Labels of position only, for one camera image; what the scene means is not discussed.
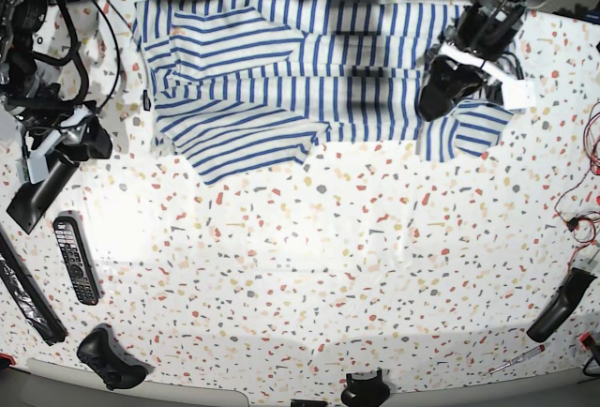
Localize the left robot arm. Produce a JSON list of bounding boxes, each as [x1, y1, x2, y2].
[[418, 0, 547, 122]]

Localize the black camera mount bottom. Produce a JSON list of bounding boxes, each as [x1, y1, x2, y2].
[[340, 369, 391, 407]]

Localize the black TV remote control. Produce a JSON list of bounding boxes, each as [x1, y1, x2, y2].
[[52, 216, 100, 306]]

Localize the red and black wires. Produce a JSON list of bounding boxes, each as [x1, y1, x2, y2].
[[552, 101, 600, 244]]

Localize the blue white striped t-shirt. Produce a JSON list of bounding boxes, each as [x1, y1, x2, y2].
[[133, 0, 512, 185]]

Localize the red tipped screwdriver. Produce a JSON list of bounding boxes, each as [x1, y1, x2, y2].
[[488, 344, 547, 374]]

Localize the long black wrapped bar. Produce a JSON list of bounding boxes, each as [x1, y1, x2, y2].
[[1, 231, 68, 346]]

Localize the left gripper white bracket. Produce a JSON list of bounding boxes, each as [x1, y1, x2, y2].
[[418, 42, 535, 121]]

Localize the black handle right side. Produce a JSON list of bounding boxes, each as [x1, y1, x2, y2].
[[527, 268, 597, 343]]

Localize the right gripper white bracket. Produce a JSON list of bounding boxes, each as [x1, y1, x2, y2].
[[17, 106, 113, 185]]

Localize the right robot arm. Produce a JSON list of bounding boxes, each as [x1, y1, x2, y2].
[[1, 0, 112, 185]]

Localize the black game controller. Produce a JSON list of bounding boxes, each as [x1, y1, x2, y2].
[[77, 327, 148, 391]]

